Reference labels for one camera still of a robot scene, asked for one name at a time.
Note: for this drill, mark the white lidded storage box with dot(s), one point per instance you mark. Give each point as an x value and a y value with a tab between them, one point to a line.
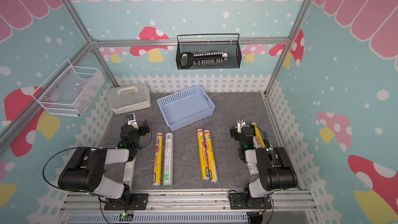
129	98

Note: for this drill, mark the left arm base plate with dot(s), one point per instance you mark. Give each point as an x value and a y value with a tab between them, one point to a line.
129	202

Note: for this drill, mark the yellow plastic wrap roll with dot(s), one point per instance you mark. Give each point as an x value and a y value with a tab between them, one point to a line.
210	157
157	171
202	152

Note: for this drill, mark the yellow green wrap roll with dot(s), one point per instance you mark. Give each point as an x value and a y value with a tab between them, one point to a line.
258	140

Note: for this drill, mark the green handled screwdriver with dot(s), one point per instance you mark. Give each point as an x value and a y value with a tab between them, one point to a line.
266	140

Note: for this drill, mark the aluminium front rail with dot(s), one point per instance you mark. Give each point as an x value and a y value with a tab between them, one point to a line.
186	200

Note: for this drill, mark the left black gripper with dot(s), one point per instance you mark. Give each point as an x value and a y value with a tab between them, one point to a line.
142	128

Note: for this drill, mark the white wire wall basket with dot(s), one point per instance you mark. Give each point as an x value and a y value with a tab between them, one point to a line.
69	90

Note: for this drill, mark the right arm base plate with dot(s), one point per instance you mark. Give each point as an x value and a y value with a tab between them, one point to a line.
238	200

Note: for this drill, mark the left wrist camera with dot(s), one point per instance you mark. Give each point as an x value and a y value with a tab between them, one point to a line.
131	120

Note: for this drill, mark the black brush with white bristles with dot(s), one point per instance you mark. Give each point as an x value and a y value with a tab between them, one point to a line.
188	59

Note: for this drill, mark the white green plastic wrap roll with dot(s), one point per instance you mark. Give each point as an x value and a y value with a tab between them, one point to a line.
168	160

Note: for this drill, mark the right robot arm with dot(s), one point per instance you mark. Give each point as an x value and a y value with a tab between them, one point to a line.
276	171

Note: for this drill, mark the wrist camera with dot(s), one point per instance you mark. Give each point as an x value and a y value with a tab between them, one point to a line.
131	120
240	123

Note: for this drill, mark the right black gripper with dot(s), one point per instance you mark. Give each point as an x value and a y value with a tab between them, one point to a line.
235	131

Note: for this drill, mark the green circuit board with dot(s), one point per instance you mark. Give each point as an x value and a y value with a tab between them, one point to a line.
126	217

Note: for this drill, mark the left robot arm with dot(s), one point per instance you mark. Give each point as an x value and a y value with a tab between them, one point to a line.
85	170

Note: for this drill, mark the light blue plastic basket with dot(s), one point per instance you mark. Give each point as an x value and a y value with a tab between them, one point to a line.
185	107

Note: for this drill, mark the black wire wall basket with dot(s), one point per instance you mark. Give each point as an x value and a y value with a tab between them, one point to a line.
208	51

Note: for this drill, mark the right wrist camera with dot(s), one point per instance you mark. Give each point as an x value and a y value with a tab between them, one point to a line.
240	123

